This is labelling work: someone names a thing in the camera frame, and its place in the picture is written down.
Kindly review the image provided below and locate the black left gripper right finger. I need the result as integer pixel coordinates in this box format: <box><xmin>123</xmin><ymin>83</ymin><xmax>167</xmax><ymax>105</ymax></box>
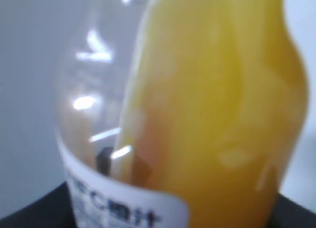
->
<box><xmin>266</xmin><ymin>194</ymin><xmax>316</xmax><ymax>228</ymax></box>

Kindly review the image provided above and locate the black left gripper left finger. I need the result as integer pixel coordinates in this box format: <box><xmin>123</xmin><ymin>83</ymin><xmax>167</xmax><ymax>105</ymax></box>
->
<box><xmin>0</xmin><ymin>183</ymin><xmax>77</xmax><ymax>228</ymax></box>

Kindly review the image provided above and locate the NFC orange juice bottle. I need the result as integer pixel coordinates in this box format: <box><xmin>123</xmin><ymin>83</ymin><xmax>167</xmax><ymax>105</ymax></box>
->
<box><xmin>55</xmin><ymin>0</ymin><xmax>308</xmax><ymax>228</ymax></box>

